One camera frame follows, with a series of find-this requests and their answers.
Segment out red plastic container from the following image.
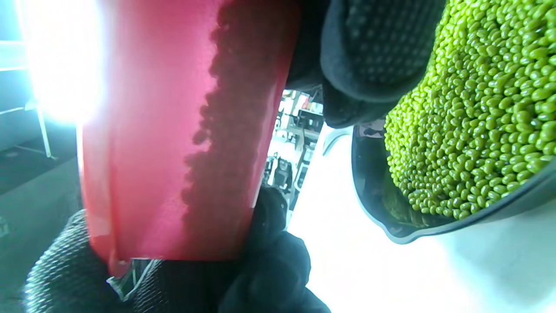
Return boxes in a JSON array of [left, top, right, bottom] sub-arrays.
[[76, 0, 302, 279]]

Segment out black frying pan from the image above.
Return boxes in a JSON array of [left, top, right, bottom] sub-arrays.
[[322, 124, 556, 245]]

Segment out person's right hand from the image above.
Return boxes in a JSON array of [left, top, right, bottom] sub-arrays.
[[24, 0, 448, 313]]

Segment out green mung beans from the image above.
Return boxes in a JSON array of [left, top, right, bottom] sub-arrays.
[[384, 0, 556, 220]]

